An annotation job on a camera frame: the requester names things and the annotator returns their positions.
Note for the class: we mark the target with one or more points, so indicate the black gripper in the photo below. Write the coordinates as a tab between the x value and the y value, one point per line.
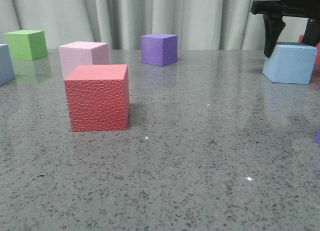
274	10

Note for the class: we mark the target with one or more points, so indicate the light blue foam cube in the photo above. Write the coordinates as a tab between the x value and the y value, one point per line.
290	63

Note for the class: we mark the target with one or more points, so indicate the red foam cube at right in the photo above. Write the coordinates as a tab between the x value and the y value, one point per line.
317	59

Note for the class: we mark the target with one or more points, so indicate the grey-green curtain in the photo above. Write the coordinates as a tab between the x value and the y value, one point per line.
199	24

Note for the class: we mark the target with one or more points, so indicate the purple cube at right edge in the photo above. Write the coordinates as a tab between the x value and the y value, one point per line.
317	139

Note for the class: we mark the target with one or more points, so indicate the purple foam cube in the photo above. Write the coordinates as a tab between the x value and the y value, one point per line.
159	49

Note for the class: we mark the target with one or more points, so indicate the large red textured cube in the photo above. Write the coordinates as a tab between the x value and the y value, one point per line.
98	97

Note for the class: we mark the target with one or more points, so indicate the pink foam cube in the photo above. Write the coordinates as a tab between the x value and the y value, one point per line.
82	53

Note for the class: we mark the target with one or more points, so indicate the green foam cube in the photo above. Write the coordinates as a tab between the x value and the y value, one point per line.
27	44

